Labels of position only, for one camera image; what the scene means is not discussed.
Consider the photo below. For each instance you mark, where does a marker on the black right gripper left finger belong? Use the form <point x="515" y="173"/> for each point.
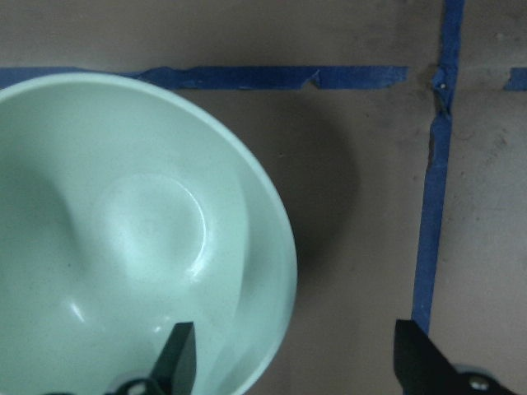
<point x="175" y="369"/>

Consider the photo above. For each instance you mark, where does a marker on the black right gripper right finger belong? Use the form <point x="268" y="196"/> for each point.
<point x="420" y="367"/>

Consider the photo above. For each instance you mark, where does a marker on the green bowl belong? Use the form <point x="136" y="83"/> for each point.
<point x="126" y="209"/>

